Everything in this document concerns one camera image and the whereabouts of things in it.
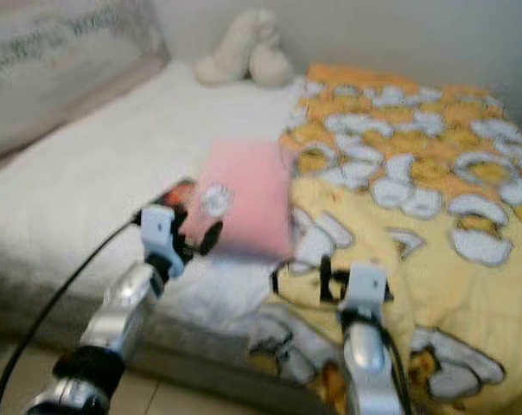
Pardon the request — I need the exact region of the dark red-green book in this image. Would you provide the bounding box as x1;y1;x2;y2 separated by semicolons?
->
140;179;198;214

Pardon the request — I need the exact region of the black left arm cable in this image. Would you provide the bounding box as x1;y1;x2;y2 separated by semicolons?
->
0;221;143;415

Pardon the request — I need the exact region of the grey bed frame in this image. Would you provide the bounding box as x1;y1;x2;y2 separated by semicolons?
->
0;285;335;415

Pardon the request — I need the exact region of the grey printed headboard cushion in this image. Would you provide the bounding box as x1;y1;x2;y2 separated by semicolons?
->
0;0;172;162

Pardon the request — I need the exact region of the white quilted mattress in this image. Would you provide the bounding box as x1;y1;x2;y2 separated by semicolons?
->
0;59;305;335

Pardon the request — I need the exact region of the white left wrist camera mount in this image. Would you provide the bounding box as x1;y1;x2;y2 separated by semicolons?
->
139;203;183;265

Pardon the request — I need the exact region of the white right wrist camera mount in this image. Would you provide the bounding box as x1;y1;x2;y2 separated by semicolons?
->
345;264;392;315

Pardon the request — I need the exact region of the cream plush toy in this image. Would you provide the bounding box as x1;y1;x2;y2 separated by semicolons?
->
194;9;295;87

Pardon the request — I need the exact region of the pink pillow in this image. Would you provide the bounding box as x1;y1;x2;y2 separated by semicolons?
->
181;141;297;261

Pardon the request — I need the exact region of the yellow cartoon print blanket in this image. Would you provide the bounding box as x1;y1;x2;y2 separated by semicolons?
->
252;62;522;415

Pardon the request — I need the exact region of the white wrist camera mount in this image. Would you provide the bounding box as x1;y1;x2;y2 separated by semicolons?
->
345;264;392;315
139;203;183;265

